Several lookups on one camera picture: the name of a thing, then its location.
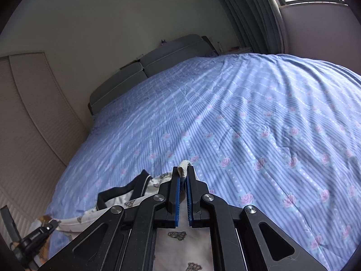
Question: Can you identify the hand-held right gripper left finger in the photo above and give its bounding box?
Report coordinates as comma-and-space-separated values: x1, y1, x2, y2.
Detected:
38, 166, 181, 271

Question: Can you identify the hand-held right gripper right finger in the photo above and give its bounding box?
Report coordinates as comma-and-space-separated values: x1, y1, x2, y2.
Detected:
185, 166, 330, 271

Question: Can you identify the cream bear-print polo shirt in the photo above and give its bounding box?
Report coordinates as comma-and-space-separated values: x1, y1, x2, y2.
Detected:
52, 159, 216, 271

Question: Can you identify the brown striped folded garment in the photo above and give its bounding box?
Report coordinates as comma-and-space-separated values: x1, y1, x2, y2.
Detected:
34, 214, 57, 226

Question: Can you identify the blue striped floral blanket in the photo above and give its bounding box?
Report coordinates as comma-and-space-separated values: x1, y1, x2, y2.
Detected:
46, 53, 361, 271

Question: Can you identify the cream louvered wardrobe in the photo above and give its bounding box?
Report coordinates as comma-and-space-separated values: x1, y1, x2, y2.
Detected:
0, 51, 91, 260

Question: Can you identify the grey padded headboard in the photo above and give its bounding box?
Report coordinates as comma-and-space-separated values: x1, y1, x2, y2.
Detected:
88, 34, 219, 116

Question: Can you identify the white nightstand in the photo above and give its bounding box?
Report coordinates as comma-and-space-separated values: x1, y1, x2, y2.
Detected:
226, 46, 253, 55

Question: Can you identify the grey-green curtain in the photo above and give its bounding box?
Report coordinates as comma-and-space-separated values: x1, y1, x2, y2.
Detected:
209, 0, 289, 55

